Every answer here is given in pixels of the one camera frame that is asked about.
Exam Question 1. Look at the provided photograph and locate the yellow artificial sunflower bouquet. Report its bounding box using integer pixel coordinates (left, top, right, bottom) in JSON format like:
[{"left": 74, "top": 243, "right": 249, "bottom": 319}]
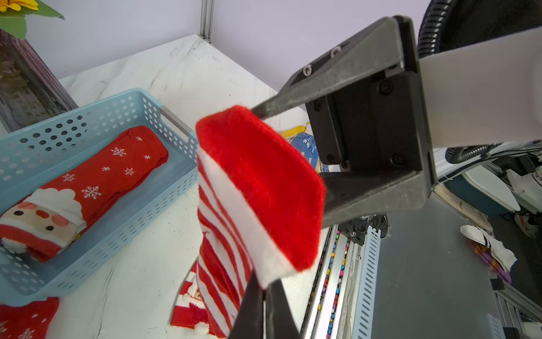
[{"left": 1, "top": 0, "right": 64, "bottom": 40}]

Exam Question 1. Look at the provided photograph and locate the aluminium rail front frame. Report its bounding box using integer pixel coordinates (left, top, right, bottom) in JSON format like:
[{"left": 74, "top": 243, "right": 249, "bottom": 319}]
[{"left": 301, "top": 226, "right": 382, "bottom": 339}]

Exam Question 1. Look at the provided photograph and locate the dark ribbed glass vase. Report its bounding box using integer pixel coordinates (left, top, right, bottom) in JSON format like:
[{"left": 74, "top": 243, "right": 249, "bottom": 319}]
[{"left": 1, "top": 31, "right": 78, "bottom": 132}]

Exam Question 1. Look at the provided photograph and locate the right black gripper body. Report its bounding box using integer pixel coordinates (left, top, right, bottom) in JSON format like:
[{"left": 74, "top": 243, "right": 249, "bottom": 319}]
[{"left": 306, "top": 71, "right": 430, "bottom": 172}]

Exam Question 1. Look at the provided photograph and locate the red snowflake santa sock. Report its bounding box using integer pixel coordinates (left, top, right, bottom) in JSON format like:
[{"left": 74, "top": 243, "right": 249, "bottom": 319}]
[{"left": 1, "top": 126, "right": 169, "bottom": 262}]

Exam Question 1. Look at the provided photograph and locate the red white striped sock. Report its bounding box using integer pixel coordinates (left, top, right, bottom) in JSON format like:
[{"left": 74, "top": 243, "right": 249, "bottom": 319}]
[
  {"left": 169, "top": 263, "right": 215, "bottom": 336},
  {"left": 196, "top": 106, "right": 325, "bottom": 338}
]

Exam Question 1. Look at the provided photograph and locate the light blue plastic basket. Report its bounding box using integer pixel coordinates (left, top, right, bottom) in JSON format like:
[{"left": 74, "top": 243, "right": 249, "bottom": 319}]
[{"left": 1, "top": 88, "right": 198, "bottom": 307}]

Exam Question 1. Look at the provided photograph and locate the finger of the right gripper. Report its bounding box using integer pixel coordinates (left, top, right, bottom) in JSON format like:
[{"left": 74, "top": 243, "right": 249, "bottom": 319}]
[
  {"left": 320, "top": 169, "right": 436, "bottom": 228},
  {"left": 251, "top": 16, "right": 407, "bottom": 120}
]

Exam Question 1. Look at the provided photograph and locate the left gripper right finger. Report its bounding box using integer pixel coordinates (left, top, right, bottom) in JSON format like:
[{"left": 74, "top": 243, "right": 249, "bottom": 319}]
[{"left": 265, "top": 280, "right": 301, "bottom": 339}]

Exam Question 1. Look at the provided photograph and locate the red bear face sock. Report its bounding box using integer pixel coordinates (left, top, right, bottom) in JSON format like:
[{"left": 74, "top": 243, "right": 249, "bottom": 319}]
[{"left": 0, "top": 297, "right": 59, "bottom": 339}]

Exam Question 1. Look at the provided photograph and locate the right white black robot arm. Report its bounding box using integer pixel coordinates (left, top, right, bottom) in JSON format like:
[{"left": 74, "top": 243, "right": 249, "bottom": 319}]
[{"left": 253, "top": 1, "right": 541, "bottom": 227}]

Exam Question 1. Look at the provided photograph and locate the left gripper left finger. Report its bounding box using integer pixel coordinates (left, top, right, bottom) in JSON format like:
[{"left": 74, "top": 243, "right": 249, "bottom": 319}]
[{"left": 228, "top": 271, "right": 265, "bottom": 339}]

